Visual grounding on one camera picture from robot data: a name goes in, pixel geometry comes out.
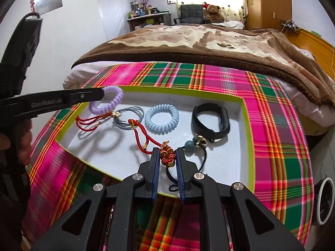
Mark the dark grey chair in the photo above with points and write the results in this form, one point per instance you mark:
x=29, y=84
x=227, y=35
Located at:
x=190, y=14

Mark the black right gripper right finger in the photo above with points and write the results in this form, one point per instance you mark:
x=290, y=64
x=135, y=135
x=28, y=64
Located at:
x=230, y=217

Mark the yellow-green shallow tray box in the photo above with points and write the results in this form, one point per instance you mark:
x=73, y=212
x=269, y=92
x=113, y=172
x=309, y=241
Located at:
x=114, y=151

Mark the cluttered desk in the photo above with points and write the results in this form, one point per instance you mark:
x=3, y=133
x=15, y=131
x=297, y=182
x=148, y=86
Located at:
x=151, y=19

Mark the person's left hand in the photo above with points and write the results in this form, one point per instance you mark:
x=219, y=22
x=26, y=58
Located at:
x=25, y=148

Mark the red cord knot charm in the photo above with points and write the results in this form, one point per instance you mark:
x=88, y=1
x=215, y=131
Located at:
x=166, y=153

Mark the wooden headboard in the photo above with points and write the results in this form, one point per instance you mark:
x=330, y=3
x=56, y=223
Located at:
x=322, y=51

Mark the brown fleece blanket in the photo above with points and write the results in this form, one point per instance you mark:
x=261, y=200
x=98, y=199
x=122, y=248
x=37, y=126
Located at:
x=262, y=51

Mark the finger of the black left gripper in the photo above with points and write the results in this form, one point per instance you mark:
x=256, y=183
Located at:
x=32, y=105
x=62, y=97

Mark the wooden wardrobe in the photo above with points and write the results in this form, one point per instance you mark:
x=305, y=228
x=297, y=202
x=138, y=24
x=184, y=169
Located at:
x=268, y=13

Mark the black wristband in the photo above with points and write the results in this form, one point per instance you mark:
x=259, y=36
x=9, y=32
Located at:
x=210, y=121

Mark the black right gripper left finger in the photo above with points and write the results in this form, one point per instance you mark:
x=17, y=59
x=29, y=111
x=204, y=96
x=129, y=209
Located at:
x=105, y=217

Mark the brown teddy bear santa hat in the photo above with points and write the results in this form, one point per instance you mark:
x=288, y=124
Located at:
x=212, y=14

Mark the pink plaid tablecloth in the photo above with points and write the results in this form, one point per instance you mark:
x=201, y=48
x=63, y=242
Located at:
x=282, y=181

